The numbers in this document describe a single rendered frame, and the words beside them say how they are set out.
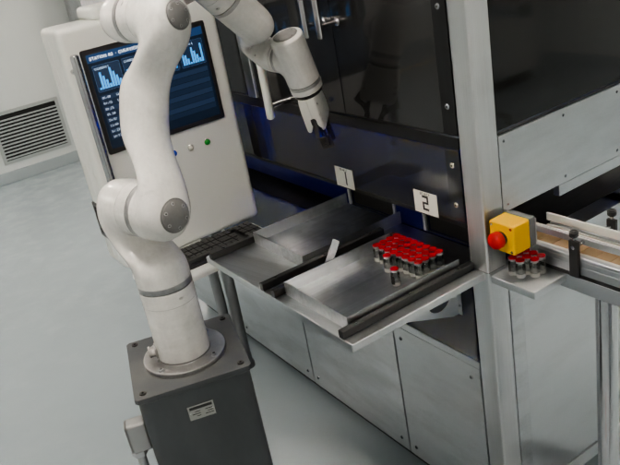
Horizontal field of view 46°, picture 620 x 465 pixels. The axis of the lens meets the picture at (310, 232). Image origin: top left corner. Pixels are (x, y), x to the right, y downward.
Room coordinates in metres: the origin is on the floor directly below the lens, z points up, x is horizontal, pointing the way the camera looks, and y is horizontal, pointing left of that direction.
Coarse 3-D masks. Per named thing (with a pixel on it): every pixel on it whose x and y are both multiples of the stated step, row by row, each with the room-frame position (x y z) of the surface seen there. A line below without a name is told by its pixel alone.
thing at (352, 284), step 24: (336, 264) 1.70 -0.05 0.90; (360, 264) 1.70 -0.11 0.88; (456, 264) 1.56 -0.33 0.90; (288, 288) 1.61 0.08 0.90; (312, 288) 1.62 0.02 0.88; (336, 288) 1.60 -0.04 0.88; (360, 288) 1.58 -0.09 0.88; (384, 288) 1.55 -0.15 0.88; (408, 288) 1.49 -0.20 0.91; (336, 312) 1.43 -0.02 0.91; (360, 312) 1.41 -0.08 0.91
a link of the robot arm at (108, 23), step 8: (112, 0) 1.57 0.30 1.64; (184, 0) 1.62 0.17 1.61; (192, 0) 1.63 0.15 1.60; (200, 0) 1.65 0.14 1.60; (208, 0) 1.65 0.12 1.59; (216, 0) 1.65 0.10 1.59; (224, 0) 1.66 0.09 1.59; (232, 0) 1.67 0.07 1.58; (104, 8) 1.57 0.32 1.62; (112, 8) 1.55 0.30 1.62; (208, 8) 1.67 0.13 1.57; (216, 8) 1.66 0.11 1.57; (224, 8) 1.67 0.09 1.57; (104, 16) 1.57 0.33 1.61; (112, 16) 1.55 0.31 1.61; (104, 24) 1.57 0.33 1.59; (112, 24) 1.55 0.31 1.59; (112, 32) 1.56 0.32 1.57; (120, 32) 1.54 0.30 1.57; (120, 40) 1.57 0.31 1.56
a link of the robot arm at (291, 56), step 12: (276, 36) 1.83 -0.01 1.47; (288, 36) 1.80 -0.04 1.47; (300, 36) 1.80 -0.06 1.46; (276, 48) 1.80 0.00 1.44; (288, 48) 1.79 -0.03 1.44; (300, 48) 1.80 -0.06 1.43; (276, 60) 1.83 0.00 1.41; (288, 60) 1.80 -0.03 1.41; (300, 60) 1.80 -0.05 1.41; (312, 60) 1.83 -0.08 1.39; (288, 72) 1.81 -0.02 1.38; (300, 72) 1.81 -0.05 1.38; (312, 72) 1.82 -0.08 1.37; (288, 84) 1.84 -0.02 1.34; (300, 84) 1.81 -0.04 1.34
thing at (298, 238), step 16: (320, 208) 2.09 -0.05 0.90; (336, 208) 2.11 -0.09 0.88; (352, 208) 2.09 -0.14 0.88; (272, 224) 2.00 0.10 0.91; (288, 224) 2.03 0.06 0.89; (304, 224) 2.03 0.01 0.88; (320, 224) 2.01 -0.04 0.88; (336, 224) 1.99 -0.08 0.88; (352, 224) 1.96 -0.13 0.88; (368, 224) 1.94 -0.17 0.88; (384, 224) 1.88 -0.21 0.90; (256, 240) 1.96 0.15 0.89; (272, 240) 1.96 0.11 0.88; (288, 240) 1.94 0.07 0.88; (304, 240) 1.92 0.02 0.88; (320, 240) 1.90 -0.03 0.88; (288, 256) 1.81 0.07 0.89; (304, 256) 1.75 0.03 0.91
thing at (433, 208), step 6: (414, 192) 1.73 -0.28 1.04; (420, 192) 1.71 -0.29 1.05; (414, 198) 1.73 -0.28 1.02; (420, 198) 1.71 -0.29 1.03; (432, 198) 1.67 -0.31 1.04; (420, 204) 1.71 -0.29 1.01; (432, 204) 1.67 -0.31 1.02; (420, 210) 1.71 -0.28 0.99; (426, 210) 1.69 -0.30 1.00; (432, 210) 1.67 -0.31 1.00; (438, 216) 1.66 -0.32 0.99
